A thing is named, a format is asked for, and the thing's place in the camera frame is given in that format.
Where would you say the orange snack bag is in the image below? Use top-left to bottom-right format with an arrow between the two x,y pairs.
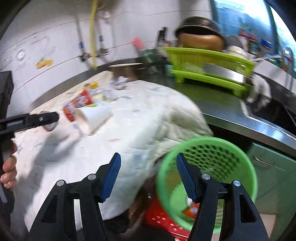
182,199 -> 199,219

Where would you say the red cola can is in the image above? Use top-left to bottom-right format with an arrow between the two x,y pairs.
39,110 -> 59,132

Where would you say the red instant noodle cup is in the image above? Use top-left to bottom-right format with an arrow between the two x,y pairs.
62,90 -> 93,122

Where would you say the white paper cup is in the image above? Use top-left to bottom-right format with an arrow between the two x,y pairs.
74,101 -> 112,136

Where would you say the yellow snack wrapper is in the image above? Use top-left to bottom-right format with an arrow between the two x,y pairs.
83,81 -> 100,92

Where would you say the clear plastic bottle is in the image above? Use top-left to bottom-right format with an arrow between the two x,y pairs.
91,87 -> 119,102

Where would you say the white paper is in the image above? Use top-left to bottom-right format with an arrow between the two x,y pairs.
113,76 -> 128,90

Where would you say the person's left hand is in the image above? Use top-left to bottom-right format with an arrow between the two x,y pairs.
1,141 -> 17,189

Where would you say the green mesh waste basket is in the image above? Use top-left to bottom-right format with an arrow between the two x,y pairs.
157,137 -> 258,231

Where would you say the red plastic stool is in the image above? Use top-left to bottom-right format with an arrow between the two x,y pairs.
144,197 -> 190,240

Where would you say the green cabinet door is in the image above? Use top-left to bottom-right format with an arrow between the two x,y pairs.
246,143 -> 295,240

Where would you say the white quilted cloth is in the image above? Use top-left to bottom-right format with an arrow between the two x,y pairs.
11,80 -> 213,237

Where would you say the steel sink basin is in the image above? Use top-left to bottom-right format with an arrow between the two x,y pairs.
241,92 -> 295,137

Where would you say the white dish rag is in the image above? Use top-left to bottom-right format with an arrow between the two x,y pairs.
246,74 -> 272,113

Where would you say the green dish rack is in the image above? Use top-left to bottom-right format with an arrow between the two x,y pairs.
163,47 -> 254,98

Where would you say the steel cleaver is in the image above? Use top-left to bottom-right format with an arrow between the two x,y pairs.
203,63 -> 252,84

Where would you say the metal pot with plate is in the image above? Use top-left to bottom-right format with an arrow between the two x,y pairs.
109,63 -> 145,82

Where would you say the green utensil jar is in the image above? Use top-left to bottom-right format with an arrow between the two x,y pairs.
140,49 -> 162,75

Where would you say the pink brush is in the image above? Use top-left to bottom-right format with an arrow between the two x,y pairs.
132,37 -> 144,51

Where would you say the black wok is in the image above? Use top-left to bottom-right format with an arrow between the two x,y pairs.
175,16 -> 226,49

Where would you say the yellow gas hose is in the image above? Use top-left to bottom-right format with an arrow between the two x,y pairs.
89,0 -> 99,70

